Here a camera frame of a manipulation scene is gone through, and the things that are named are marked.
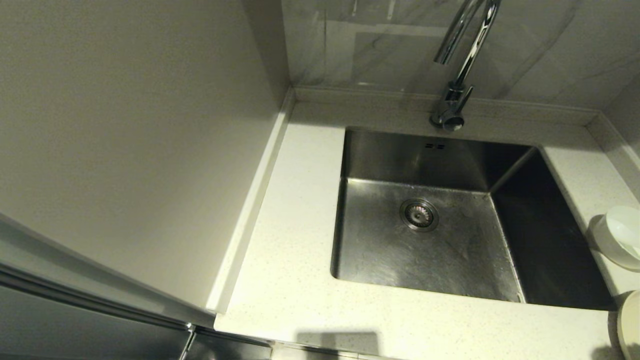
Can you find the cream round plate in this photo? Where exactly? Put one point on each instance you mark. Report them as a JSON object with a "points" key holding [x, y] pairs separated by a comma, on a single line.
{"points": [[631, 325]]}

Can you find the round metal drain strainer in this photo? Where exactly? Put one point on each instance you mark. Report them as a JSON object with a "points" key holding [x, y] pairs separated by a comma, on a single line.
{"points": [[419, 215]]}

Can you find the stainless steel sink basin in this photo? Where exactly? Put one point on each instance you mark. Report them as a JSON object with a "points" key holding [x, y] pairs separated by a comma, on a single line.
{"points": [[450, 260]]}

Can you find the grey metal cabinet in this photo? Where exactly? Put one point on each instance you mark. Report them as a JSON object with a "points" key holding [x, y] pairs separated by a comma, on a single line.
{"points": [[75, 320]]}

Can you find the chrome gooseneck faucet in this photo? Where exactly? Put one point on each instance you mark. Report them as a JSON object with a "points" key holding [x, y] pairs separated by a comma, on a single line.
{"points": [[452, 107]]}

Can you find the white round bowl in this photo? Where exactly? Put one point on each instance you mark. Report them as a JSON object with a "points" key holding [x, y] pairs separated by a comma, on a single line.
{"points": [[612, 245]]}

